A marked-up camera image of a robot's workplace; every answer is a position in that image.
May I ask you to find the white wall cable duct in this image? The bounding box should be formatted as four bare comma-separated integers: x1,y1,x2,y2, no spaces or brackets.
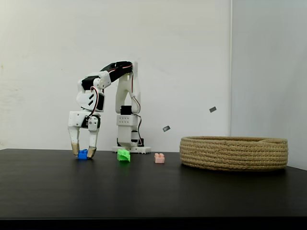
229,0,234,138

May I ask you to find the green lego block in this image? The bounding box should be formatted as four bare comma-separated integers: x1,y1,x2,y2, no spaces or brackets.
117,149,131,163

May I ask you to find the red white black servo cable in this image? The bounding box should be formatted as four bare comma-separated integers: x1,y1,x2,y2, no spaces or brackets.
127,69,142,116
86,86,100,118

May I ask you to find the woven rope basket tray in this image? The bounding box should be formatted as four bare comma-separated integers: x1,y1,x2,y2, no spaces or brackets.
179,136,289,172

